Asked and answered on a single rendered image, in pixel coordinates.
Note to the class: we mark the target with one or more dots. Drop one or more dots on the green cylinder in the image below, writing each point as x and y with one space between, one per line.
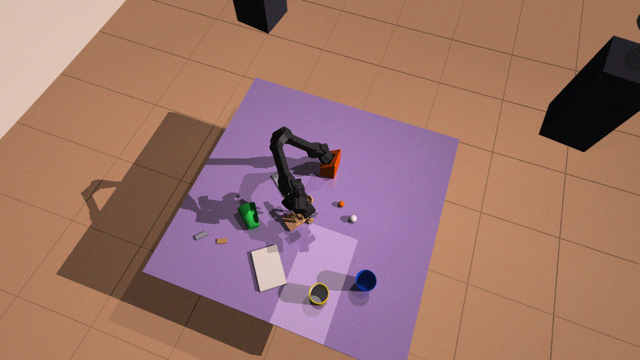
249 215

